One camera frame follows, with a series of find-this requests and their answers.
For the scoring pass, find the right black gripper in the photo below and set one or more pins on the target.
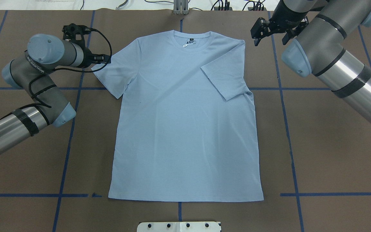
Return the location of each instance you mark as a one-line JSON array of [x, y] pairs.
[[283, 16]]

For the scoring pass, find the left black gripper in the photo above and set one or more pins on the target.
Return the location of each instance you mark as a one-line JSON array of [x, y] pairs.
[[88, 58]]

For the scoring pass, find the light blue t-shirt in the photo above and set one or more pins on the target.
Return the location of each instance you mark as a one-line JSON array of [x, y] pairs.
[[187, 124]]

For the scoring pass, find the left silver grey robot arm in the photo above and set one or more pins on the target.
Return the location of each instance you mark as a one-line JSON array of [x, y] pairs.
[[44, 55]]

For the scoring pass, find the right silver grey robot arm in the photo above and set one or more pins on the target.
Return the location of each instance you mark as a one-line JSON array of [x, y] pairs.
[[316, 45]]

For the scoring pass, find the black power strip with plugs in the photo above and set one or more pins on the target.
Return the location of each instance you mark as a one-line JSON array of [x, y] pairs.
[[221, 5]]

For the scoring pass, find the brown paper table cover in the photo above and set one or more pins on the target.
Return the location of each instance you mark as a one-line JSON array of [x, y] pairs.
[[315, 150]]

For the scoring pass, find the white mounting plate with bolts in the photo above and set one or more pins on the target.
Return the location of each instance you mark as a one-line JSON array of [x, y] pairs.
[[187, 226]]

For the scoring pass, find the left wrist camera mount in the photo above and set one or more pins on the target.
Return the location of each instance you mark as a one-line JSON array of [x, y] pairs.
[[75, 33]]

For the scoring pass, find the grey aluminium post bracket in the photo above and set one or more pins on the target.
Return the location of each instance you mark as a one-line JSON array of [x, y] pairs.
[[180, 7]]

